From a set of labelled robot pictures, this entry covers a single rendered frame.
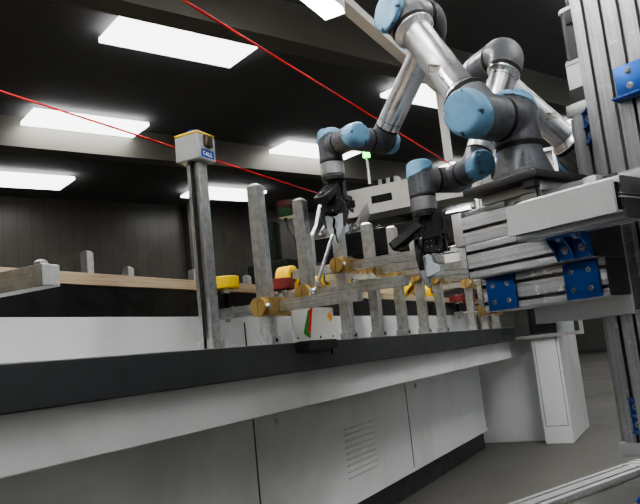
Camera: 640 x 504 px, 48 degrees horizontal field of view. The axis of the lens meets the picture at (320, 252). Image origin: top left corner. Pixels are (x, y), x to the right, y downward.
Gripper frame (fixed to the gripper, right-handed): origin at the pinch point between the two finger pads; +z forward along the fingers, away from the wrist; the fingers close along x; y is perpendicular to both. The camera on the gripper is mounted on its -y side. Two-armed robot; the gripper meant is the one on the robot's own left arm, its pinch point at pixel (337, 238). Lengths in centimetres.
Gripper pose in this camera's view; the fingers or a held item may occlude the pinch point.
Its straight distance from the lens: 219.8
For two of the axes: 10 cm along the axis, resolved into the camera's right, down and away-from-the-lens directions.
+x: -8.8, 1.6, 4.5
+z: 1.0, 9.8, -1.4
